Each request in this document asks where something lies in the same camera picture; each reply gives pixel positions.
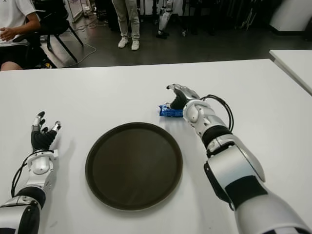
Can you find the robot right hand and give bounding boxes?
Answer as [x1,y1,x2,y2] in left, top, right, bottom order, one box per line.
[165,83,201,110]

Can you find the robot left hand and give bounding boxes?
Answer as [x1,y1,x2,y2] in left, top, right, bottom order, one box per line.
[30,111,62,154]

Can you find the blue Oreo packet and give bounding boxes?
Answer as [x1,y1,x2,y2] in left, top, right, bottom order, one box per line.
[157,103,184,118]

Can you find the round dark brown tray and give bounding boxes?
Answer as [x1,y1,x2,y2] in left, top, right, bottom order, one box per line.
[84,121,184,211]

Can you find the background humanoid robot legs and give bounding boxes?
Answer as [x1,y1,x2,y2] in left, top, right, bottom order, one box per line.
[156,0,175,39]

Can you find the standing person beige trousers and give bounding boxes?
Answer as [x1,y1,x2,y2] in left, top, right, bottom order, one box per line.
[111,0,141,51]

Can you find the folded metal racks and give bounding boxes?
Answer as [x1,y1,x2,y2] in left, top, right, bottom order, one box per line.
[241,7,258,31]

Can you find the black chair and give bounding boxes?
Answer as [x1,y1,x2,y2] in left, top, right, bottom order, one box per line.
[12,0,85,69]

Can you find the white side table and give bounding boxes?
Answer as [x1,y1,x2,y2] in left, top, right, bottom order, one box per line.
[269,49,312,96]

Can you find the seated person white shirt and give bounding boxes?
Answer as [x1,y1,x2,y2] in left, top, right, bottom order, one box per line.
[0,0,42,71]

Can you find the white upright panel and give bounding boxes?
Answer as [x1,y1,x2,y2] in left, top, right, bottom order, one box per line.
[63,0,85,24]

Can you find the white cabinet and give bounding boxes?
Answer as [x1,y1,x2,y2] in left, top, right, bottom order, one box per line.
[269,0,312,32]

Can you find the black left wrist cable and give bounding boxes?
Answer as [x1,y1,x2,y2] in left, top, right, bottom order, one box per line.
[11,152,34,198]

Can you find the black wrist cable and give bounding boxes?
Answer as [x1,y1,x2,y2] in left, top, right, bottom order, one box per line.
[201,94,234,134]
[11,152,34,198]

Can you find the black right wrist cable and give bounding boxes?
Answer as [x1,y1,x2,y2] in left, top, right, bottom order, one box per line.
[201,94,234,134]

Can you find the white floor cable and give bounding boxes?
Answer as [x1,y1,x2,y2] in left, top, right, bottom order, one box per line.
[56,23,97,67]

